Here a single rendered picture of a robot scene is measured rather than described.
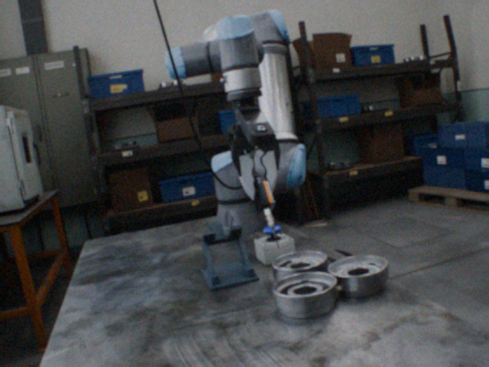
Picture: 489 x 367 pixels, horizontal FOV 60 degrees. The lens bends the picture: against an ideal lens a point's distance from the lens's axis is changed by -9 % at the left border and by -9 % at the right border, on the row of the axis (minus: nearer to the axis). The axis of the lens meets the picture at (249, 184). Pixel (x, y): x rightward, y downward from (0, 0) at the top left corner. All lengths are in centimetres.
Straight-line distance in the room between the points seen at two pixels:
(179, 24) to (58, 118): 158
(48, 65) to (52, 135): 67
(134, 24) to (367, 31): 268
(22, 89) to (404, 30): 438
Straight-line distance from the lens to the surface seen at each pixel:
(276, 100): 129
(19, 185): 286
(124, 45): 483
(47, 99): 456
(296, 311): 71
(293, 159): 123
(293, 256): 91
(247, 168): 89
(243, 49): 89
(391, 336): 65
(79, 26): 489
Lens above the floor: 111
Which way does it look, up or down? 8 degrees down
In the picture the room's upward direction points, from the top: 8 degrees counter-clockwise
